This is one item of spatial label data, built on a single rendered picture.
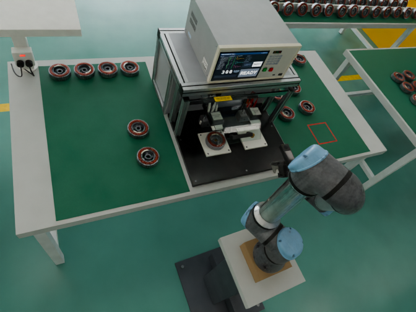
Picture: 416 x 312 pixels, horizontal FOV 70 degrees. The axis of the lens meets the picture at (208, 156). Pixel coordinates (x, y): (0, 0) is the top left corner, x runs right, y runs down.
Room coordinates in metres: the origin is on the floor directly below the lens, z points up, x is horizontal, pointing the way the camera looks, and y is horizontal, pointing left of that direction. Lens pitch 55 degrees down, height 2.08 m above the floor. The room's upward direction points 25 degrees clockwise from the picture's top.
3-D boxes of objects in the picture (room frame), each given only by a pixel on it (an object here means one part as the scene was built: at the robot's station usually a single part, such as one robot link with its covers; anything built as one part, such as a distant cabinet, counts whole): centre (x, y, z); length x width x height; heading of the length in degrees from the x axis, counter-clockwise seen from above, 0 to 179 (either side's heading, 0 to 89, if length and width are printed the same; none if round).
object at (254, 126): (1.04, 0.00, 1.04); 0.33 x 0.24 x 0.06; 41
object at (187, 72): (1.35, 0.11, 1.09); 0.68 x 0.44 x 0.05; 131
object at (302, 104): (1.65, -0.47, 0.77); 0.11 x 0.11 x 0.04
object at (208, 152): (1.03, 0.00, 0.78); 0.15 x 0.15 x 0.01; 41
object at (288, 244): (0.54, -0.43, 0.98); 0.13 x 0.12 x 0.14; 68
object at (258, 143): (1.19, -0.19, 0.78); 0.15 x 0.15 x 0.01; 41
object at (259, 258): (0.54, -0.44, 0.86); 0.15 x 0.15 x 0.10
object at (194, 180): (1.12, -0.08, 0.76); 0.64 x 0.47 x 0.02; 131
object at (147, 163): (0.77, 0.28, 0.77); 0.11 x 0.11 x 0.04
